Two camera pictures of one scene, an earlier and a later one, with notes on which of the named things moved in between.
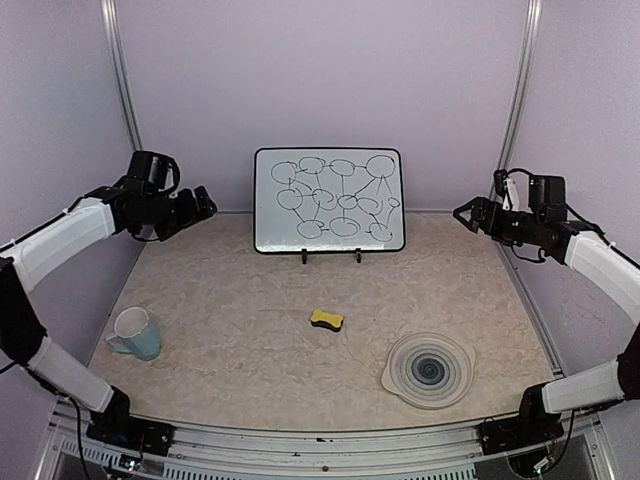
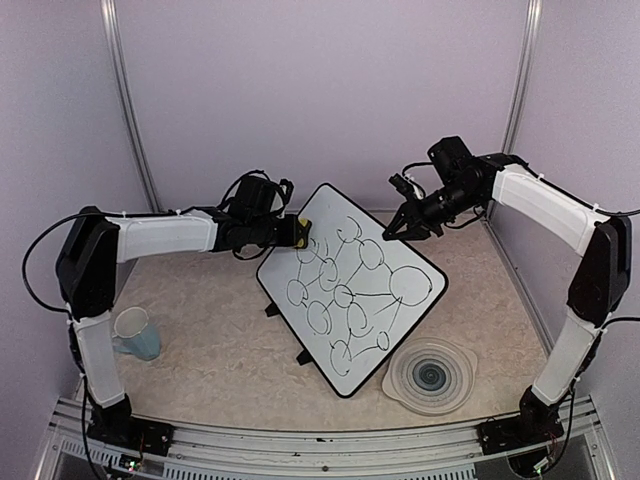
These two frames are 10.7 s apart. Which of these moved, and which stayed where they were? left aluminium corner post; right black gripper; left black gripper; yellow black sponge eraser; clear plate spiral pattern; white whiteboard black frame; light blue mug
Moved: white whiteboard black frame; left black gripper; right black gripper; yellow black sponge eraser
Stayed: clear plate spiral pattern; left aluminium corner post; light blue mug
